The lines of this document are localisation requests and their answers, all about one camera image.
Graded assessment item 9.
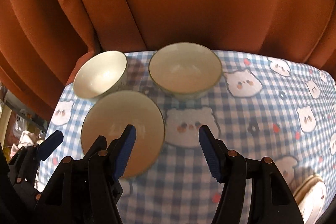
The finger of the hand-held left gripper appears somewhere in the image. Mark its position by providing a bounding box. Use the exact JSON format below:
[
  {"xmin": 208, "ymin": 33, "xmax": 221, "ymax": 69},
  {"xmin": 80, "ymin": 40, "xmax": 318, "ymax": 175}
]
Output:
[
  {"xmin": 9, "ymin": 131, "xmax": 64, "ymax": 183},
  {"xmin": 83, "ymin": 135, "xmax": 108, "ymax": 159}
]

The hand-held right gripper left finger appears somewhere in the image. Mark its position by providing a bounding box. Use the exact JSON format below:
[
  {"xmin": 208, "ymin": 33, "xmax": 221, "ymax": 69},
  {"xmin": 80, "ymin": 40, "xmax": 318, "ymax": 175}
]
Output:
[{"xmin": 34, "ymin": 124, "xmax": 137, "ymax": 224}]

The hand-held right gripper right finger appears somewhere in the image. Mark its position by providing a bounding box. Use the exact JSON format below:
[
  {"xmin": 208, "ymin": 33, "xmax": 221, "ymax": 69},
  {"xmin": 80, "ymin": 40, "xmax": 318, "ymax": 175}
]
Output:
[{"xmin": 199, "ymin": 125, "xmax": 306, "ymax": 224}]

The floral ceramic bowl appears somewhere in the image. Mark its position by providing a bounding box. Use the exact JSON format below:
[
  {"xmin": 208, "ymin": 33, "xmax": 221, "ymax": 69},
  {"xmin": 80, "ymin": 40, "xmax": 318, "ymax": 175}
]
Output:
[
  {"xmin": 80, "ymin": 90, "xmax": 166, "ymax": 179},
  {"xmin": 73, "ymin": 50, "xmax": 128, "ymax": 99},
  {"xmin": 148, "ymin": 42, "xmax": 222, "ymax": 99}
]

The pink cloth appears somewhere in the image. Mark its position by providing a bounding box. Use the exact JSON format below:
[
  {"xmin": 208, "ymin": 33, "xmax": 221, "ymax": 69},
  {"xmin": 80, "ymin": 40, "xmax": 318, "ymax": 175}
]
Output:
[{"xmin": 17, "ymin": 130, "xmax": 44, "ymax": 147}]

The printed cloth pile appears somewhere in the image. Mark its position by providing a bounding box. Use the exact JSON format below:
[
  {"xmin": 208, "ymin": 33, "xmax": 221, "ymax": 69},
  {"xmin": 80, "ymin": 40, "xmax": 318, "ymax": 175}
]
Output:
[{"xmin": 12, "ymin": 111, "xmax": 40, "ymax": 132}]

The wooden shelf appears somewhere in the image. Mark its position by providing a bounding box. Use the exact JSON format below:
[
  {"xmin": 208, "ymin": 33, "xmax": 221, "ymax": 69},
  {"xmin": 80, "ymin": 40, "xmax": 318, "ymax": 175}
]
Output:
[{"xmin": 3, "ymin": 90, "xmax": 50, "ymax": 127}]

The blue checked bear tablecloth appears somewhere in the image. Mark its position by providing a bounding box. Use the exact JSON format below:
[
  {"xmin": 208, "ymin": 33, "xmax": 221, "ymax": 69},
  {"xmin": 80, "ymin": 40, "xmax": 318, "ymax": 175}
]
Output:
[{"xmin": 39, "ymin": 49, "xmax": 336, "ymax": 224}]

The white plate with red print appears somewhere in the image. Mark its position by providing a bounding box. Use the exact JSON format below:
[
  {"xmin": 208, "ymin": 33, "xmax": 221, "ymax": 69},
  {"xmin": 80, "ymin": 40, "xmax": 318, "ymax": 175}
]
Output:
[{"xmin": 298, "ymin": 181, "xmax": 328, "ymax": 224}]

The orange-brown curtain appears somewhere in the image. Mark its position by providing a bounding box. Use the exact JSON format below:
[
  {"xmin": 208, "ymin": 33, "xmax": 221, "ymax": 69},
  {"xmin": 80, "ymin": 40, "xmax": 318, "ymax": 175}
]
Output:
[{"xmin": 0, "ymin": 0, "xmax": 336, "ymax": 122}]

